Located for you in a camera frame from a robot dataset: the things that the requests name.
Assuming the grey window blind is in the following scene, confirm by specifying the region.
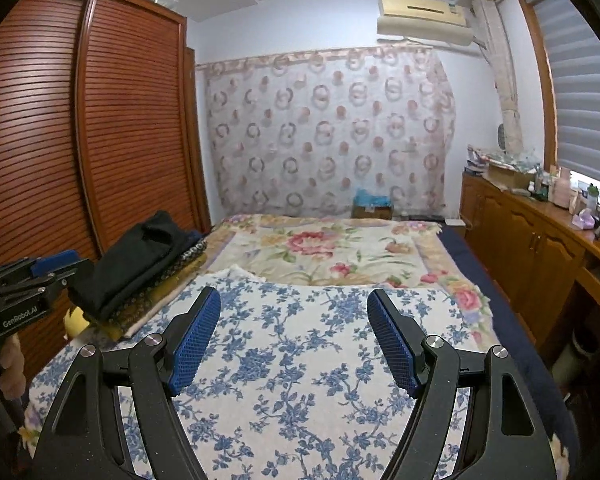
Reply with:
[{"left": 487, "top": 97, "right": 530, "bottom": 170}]
[{"left": 529, "top": 0, "right": 600, "bottom": 193}]

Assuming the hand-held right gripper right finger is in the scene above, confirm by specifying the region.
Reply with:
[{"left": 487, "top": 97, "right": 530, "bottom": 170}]
[{"left": 367, "top": 287, "right": 556, "bottom": 480}]

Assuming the person's left hand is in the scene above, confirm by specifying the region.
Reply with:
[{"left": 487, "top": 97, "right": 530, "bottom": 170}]
[{"left": 0, "top": 332, "right": 27, "bottom": 400}]

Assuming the blue floral bed cover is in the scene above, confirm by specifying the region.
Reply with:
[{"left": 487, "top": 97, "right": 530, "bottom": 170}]
[{"left": 22, "top": 267, "right": 486, "bottom": 480}]

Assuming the pink floral blanket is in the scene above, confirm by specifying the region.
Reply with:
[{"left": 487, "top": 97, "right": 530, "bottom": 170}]
[{"left": 200, "top": 212, "right": 496, "bottom": 356}]

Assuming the wooden slatted wardrobe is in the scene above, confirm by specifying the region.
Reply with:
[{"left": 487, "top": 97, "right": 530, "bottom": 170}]
[{"left": 0, "top": 0, "right": 213, "bottom": 371}]

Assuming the grey bin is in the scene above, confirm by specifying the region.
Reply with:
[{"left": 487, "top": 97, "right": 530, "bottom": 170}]
[{"left": 550, "top": 327, "right": 600, "bottom": 386}]

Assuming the black printed t-shirt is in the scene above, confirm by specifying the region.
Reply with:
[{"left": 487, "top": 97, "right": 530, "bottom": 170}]
[{"left": 69, "top": 210, "right": 190, "bottom": 322}]

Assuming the circle print curtain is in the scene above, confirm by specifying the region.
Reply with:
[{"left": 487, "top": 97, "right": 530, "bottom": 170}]
[{"left": 195, "top": 45, "right": 458, "bottom": 221}]

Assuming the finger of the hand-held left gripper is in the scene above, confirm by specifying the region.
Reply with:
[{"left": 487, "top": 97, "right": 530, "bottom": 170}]
[
  {"left": 42, "top": 259, "right": 97, "bottom": 291},
  {"left": 30, "top": 250, "right": 79, "bottom": 277}
]

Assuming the yellow plush toy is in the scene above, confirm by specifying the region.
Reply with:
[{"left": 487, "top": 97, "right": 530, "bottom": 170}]
[{"left": 62, "top": 306, "right": 90, "bottom": 343}]

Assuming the beige air conditioner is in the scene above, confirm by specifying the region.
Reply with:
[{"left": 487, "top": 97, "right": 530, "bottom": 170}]
[{"left": 376, "top": 0, "right": 473, "bottom": 50}]

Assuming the stack of folded clothes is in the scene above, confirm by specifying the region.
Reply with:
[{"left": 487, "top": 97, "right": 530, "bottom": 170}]
[{"left": 97, "top": 239, "right": 208, "bottom": 326}]

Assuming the cardboard box with teal cloth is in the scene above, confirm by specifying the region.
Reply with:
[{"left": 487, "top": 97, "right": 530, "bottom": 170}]
[{"left": 351, "top": 187, "right": 395, "bottom": 220}]

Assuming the pink container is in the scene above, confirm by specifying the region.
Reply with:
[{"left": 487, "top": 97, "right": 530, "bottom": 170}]
[{"left": 551, "top": 165, "right": 572, "bottom": 208}]

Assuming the navy bed sheet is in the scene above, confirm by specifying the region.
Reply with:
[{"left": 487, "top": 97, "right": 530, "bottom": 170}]
[{"left": 437, "top": 222, "right": 581, "bottom": 461}]

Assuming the beige floral window curtain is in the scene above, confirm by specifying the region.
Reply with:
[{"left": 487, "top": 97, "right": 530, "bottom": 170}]
[{"left": 472, "top": 0, "right": 526, "bottom": 157}]

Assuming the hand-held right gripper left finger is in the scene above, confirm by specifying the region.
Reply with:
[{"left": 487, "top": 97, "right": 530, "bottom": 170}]
[{"left": 27, "top": 286, "right": 222, "bottom": 480}]

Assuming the open cardboard box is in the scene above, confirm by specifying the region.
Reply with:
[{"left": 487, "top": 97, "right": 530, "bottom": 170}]
[{"left": 487, "top": 162, "right": 531, "bottom": 188}]

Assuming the wooden cabinet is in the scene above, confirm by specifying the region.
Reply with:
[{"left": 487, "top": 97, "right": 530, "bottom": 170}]
[{"left": 460, "top": 169, "right": 600, "bottom": 361}]

